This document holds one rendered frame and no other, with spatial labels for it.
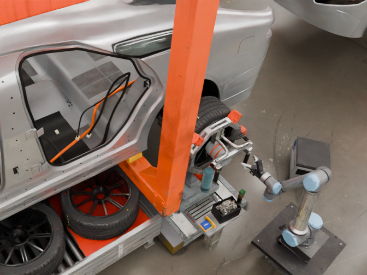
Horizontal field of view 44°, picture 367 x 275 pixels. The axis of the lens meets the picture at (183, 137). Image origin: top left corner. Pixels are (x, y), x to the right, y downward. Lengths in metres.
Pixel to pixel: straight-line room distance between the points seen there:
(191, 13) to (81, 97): 1.82
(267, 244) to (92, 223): 1.48
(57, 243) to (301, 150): 2.54
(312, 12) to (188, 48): 3.34
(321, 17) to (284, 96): 1.04
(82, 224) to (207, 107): 1.35
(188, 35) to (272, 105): 3.31
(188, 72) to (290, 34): 4.53
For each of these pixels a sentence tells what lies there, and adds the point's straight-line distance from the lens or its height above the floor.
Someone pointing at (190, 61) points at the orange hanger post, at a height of 2.10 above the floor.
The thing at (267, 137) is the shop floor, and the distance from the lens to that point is 5.20.
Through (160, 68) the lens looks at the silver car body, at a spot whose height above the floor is 1.59.
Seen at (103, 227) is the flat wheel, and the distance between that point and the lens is 3.66.
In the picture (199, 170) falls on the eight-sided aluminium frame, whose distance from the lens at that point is 3.82.
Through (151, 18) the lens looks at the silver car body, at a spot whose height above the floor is 1.89.
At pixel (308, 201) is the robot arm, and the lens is 3.41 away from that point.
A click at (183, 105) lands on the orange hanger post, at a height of 1.76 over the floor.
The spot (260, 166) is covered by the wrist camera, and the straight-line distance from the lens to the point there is 3.69.
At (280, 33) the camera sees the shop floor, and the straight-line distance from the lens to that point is 6.95.
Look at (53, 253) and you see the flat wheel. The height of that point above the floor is 0.50.
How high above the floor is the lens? 3.61
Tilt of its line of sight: 47 degrees down
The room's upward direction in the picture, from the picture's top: 10 degrees clockwise
